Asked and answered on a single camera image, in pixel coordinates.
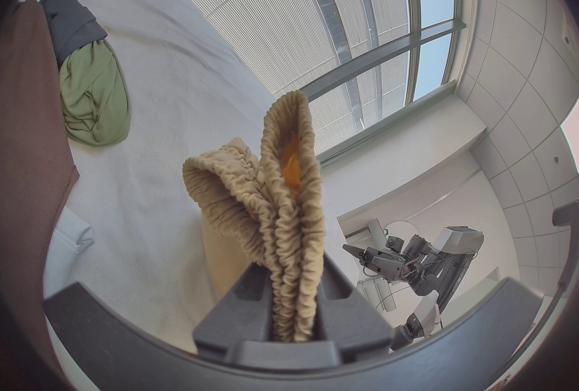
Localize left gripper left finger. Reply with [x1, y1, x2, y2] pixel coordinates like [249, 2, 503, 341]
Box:
[193, 262, 275, 354]

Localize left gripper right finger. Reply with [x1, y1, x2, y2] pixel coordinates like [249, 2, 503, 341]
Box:
[318, 255, 394, 354]

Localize tan drawstring shorts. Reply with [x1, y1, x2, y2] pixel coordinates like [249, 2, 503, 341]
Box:
[182, 91, 327, 344]

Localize bed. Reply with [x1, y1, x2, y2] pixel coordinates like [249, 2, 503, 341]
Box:
[14, 0, 295, 356]

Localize green garment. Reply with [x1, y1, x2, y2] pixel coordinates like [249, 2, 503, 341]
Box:
[59, 38, 132, 146]

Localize window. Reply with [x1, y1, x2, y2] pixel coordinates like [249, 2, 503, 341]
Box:
[179, 0, 469, 164]

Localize brown shorts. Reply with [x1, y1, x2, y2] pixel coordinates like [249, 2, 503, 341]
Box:
[0, 0, 81, 381]

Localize black garment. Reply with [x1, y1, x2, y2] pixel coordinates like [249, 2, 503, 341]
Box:
[38, 0, 108, 68]

